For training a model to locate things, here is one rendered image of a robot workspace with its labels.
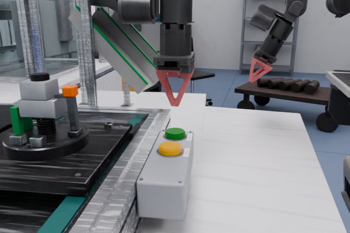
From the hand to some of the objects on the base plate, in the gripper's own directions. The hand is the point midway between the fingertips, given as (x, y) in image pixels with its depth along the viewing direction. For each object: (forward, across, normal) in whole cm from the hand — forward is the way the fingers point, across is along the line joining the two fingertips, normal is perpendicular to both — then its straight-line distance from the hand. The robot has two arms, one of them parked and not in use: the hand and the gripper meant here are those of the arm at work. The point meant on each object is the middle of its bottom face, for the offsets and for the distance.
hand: (175, 101), depth 57 cm
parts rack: (+18, +37, +34) cm, 53 cm away
